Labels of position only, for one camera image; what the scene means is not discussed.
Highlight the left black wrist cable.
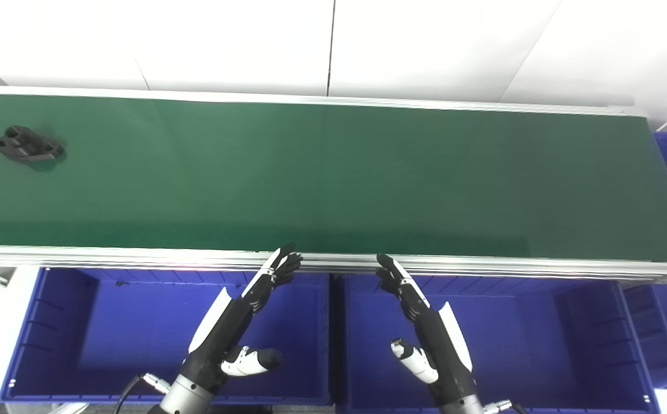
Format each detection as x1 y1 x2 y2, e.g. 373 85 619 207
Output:
114 373 171 414

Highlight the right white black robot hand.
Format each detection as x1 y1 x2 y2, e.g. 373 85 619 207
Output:
375 254 479 406

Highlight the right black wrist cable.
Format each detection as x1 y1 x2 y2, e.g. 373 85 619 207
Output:
483 398 530 414

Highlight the thin aluminium conveyor side rail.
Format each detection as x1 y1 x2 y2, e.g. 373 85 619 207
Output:
0 85 647 117

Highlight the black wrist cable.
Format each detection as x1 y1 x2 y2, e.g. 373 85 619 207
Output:
483 398 530 414
114 373 171 414

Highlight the large blue plastic bin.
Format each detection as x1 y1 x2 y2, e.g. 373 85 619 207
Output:
0 267 334 406
333 273 661 414

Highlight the black flanged machine part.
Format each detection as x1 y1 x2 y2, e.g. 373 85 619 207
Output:
0 125 66 164

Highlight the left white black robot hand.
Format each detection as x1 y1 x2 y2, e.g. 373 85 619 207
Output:
184 243 304 395

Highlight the wide aluminium conveyor side rail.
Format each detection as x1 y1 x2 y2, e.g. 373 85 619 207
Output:
0 244 667 283

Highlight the green conveyor belt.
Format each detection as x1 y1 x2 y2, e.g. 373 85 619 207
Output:
0 94 667 263

